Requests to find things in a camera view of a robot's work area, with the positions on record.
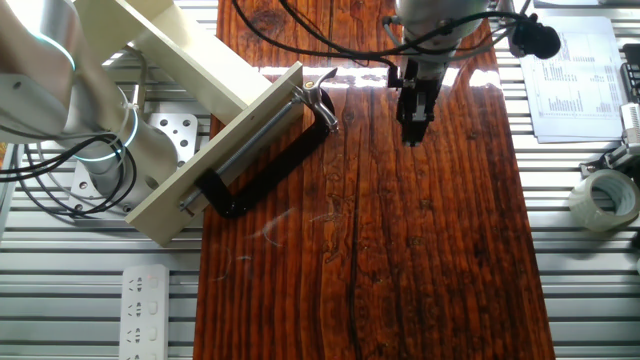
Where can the black C-clamp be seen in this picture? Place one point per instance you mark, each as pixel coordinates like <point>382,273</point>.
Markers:
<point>272,172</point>

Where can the white power strip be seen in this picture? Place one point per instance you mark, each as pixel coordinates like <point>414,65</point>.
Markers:
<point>145,315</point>

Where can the brown wooden board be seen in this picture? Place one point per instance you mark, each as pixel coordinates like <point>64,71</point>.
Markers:
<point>400,250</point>

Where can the clear tape roll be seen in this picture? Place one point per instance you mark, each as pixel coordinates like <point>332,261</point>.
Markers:
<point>582,205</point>

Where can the printed paper sheets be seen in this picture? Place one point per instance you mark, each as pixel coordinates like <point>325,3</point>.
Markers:
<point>575,75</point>

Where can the metal frame bracket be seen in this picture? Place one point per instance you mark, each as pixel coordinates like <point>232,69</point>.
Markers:
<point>502,6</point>

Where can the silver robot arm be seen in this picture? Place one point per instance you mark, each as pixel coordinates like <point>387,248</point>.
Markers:
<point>40,75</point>

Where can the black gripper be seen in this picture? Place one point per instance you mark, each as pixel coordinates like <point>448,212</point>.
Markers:
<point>415,95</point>

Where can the beige wooden stand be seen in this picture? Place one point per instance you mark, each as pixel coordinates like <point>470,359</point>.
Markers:
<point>150,220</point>

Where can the small metal clip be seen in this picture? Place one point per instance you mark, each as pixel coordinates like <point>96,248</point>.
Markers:
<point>617,157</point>

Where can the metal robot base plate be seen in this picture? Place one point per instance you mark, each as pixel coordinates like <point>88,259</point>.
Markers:
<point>172,130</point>

